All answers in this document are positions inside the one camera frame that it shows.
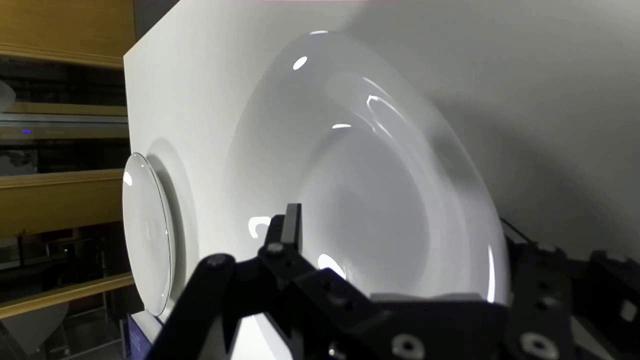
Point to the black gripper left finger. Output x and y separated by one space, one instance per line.
226 307

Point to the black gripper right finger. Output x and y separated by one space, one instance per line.
573 312

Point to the white deep plate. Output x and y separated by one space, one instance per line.
372 166

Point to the white flat plate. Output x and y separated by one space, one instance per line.
149 232

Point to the wooden shelf rack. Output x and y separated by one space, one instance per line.
61 200

